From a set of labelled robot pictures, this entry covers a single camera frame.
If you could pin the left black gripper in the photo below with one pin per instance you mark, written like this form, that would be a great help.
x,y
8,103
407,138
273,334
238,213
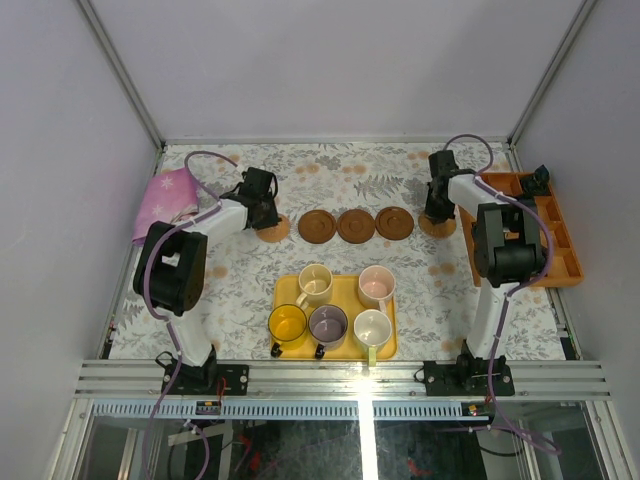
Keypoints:
x,y
267,215

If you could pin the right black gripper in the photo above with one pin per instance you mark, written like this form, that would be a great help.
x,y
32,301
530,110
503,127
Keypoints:
x,y
433,215

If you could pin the woven tan coaster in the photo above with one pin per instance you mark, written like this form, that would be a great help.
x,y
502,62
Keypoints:
x,y
277,233
436,230

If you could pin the dark brown coaster bottom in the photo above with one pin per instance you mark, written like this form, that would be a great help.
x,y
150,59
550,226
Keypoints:
x,y
394,223

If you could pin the dark brown coaster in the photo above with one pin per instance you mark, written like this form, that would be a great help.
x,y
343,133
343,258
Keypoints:
x,y
356,226
394,223
317,226

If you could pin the pink mug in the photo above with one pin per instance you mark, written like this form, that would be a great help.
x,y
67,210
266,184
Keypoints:
x,y
376,287

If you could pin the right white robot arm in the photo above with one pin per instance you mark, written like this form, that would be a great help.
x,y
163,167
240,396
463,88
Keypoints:
x,y
507,251

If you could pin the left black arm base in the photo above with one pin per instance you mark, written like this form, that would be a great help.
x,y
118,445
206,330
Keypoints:
x,y
212,378

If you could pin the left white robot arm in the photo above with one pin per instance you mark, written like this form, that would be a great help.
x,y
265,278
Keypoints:
x,y
170,273

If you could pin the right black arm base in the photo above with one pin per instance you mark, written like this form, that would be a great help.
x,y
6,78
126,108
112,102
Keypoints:
x,y
468,376

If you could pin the pink star cloth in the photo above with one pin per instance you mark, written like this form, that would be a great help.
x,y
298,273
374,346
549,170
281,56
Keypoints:
x,y
169,197

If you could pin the black folded item corner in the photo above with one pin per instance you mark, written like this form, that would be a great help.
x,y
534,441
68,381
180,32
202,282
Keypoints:
x,y
536,183

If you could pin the cream mug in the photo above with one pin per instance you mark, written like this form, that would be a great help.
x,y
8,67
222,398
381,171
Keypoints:
x,y
315,282

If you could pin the orange compartment organizer box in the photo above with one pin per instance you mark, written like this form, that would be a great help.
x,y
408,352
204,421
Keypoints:
x,y
565,270

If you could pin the yellow plastic tray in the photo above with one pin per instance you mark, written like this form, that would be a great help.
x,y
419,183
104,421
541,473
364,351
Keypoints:
x,y
344,296

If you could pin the yellow mug black handle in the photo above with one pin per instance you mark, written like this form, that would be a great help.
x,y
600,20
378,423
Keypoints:
x,y
287,325

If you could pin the white mug green handle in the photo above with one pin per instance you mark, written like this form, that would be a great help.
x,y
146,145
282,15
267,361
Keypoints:
x,y
372,330

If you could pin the purple mug black handle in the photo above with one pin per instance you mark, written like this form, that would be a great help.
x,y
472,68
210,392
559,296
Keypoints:
x,y
328,326

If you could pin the aluminium front rail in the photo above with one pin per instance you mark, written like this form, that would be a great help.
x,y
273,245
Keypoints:
x,y
281,390

